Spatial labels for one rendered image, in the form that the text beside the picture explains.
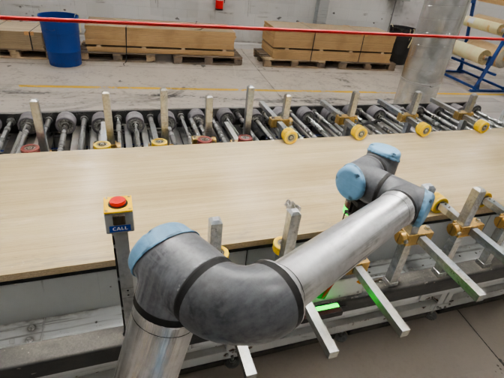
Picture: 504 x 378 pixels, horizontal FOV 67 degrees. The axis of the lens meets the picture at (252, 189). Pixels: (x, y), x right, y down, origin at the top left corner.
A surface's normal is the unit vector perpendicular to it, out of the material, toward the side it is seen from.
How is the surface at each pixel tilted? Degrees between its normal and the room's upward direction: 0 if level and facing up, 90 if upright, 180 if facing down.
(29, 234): 0
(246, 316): 58
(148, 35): 90
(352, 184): 90
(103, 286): 90
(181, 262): 26
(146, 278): 71
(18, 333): 0
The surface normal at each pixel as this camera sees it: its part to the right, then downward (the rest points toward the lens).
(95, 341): 0.10, -0.84
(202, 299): -0.27, -0.19
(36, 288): 0.30, 0.54
